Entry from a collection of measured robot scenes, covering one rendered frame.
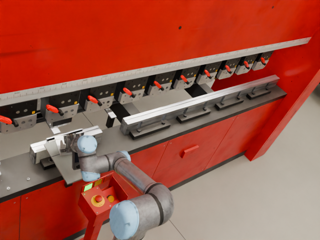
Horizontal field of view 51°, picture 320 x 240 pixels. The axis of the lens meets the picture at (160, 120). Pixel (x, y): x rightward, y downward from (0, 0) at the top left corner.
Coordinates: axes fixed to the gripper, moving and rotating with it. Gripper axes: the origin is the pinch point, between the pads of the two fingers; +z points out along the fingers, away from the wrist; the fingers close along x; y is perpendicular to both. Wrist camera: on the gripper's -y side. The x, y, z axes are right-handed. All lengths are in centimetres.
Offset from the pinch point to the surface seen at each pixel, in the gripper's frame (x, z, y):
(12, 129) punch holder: 25.7, -13.8, 12.6
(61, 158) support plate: 4.3, -1.8, -3.8
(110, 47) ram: -15, -36, 42
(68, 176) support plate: 3.7, -9.0, -12.4
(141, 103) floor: -128, 161, 35
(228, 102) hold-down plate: -135, 29, 18
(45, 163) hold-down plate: 9.6, 9.4, -5.2
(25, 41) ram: 22, -46, 41
